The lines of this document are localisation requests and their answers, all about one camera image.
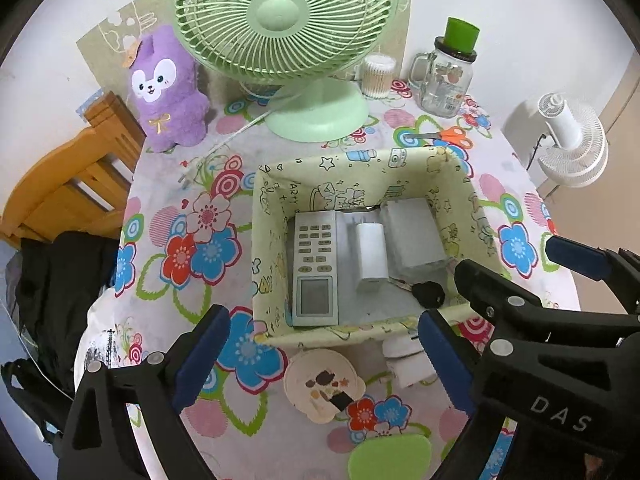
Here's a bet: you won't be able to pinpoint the round cartoon coaster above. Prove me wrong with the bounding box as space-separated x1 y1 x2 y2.
283 350 366 424

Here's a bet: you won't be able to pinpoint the beige door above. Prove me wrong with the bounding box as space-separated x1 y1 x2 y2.
535 50 640 316

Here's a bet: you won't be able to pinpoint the orange scissors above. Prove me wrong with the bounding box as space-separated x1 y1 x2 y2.
412 127 471 150

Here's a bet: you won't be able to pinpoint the plain white charger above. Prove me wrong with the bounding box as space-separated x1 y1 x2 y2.
355 222 389 293

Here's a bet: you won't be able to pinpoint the white printed cloth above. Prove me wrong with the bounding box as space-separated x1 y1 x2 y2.
75 305 126 381

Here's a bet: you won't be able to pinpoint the white floor fan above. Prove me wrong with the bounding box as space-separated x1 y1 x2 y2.
537 92 609 188

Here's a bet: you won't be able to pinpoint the white remote control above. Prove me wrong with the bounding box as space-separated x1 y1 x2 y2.
291 211 341 327

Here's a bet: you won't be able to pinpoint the cotton swab container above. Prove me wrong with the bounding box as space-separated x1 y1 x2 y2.
360 54 397 99

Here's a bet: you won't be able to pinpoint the glass mug with green lid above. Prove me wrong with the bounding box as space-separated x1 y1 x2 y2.
409 16 480 118

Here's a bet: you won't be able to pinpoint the black key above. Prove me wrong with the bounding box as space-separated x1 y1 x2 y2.
389 277 446 308

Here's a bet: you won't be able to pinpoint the white power bank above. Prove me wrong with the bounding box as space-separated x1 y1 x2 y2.
380 198 448 271

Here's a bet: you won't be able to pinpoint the white charger with label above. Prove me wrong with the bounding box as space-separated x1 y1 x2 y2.
392 355 438 388

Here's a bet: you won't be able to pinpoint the green rounded pad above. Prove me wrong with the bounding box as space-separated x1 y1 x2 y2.
347 432 433 480

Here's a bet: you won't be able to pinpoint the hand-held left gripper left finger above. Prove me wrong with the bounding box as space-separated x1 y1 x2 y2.
57 304 232 480

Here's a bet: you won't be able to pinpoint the black fan cable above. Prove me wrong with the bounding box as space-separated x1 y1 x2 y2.
525 132 548 171

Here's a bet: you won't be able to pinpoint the blue wall card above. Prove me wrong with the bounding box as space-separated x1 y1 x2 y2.
77 87 108 116

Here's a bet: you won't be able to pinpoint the wooden chair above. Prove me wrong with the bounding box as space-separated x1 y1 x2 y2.
0 91 146 251

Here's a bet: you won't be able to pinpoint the black backpack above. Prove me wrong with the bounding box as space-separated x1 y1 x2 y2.
0 360 76 446

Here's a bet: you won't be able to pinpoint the black clothing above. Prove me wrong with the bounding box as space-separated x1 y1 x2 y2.
15 232 123 396

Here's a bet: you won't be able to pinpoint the white fan cable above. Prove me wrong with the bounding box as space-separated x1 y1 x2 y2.
180 105 281 186

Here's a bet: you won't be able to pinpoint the round white device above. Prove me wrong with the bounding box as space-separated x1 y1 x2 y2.
382 336 423 361

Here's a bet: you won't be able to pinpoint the green desk fan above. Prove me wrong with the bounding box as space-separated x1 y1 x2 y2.
172 0 399 143

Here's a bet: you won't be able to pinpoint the yellow patterned storage box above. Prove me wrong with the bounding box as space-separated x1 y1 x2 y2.
250 146 501 350

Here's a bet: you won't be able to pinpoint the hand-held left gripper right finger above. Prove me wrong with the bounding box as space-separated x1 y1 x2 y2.
419 308 521 480

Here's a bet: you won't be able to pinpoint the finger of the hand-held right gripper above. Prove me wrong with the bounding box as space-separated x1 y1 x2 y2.
545 236 640 313
454 258 640 361

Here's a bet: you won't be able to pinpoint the purple plush toy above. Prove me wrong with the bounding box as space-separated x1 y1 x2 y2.
122 25 211 153

